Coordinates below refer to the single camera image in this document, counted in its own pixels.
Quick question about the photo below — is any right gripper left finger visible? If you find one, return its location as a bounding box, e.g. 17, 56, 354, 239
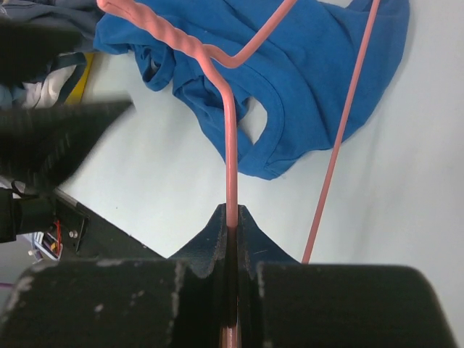
170, 204, 230, 347

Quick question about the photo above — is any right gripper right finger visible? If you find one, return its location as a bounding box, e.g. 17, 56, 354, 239
236, 205, 298, 347

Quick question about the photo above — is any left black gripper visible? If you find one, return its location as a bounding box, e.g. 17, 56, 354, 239
1, 18, 133, 192

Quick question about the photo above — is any blue tank top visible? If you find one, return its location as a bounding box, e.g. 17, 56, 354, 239
94, 1, 410, 180

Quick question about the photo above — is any pink wire hanger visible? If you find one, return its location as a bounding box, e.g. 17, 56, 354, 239
97, 1, 380, 347

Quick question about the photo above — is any white garment with stripes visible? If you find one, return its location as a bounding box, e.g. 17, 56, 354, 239
21, 52, 87, 109

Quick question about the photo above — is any yellow plastic basket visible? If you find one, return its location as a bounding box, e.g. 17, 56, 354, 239
65, 53, 95, 104

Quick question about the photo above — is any grey-blue printed t-shirt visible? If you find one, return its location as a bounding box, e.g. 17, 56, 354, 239
1, 0, 104, 53

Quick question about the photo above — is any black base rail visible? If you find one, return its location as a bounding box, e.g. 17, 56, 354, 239
14, 188, 167, 264

